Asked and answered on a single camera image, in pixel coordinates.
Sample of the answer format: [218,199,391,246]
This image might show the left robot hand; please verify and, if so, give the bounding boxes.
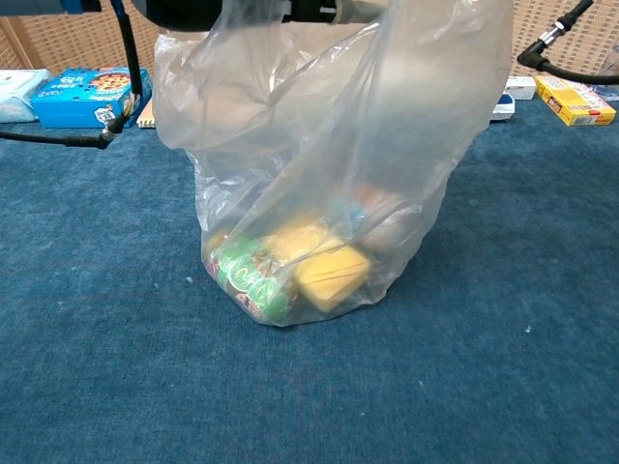
[130,0,391,33]

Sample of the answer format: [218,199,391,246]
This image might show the clear plastic bag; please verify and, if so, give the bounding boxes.
[153,0,515,328]

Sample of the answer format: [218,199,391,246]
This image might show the orange spiral notebook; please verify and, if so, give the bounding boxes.
[137,103,159,131]

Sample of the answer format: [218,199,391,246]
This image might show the blue cookie box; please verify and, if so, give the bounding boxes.
[30,67,154,130]

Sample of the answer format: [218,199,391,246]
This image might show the light blue wet wipes pack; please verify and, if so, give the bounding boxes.
[0,68,53,123]

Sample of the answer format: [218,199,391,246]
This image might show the pale yellow textured pad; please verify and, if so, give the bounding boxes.
[260,217,344,272]

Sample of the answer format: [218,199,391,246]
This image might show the green snack packet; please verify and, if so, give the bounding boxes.
[205,234,296,326]

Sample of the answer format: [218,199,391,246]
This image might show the yellow sponge block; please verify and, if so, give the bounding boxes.
[294,248,372,313]

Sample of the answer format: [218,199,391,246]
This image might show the dark purple pad package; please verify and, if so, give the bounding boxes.
[490,91,516,122]

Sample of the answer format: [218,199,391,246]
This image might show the small white box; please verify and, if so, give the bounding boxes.
[502,74,537,102]

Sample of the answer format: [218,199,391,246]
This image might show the wicker folding screen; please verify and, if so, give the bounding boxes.
[0,0,619,78]

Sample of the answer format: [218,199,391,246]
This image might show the blue carpet table cover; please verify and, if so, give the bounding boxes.
[0,99,619,464]

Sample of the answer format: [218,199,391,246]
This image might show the yellow cardboard box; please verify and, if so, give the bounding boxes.
[534,74,618,128]

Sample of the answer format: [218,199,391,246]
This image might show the clear water bottle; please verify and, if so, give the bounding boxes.
[592,43,619,101]

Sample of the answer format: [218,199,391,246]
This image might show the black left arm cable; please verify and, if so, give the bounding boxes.
[0,0,144,149]

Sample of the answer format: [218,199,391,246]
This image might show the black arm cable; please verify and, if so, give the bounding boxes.
[516,0,619,86]
[0,0,144,149]

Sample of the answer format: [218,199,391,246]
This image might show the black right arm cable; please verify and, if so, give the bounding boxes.
[516,0,619,86]

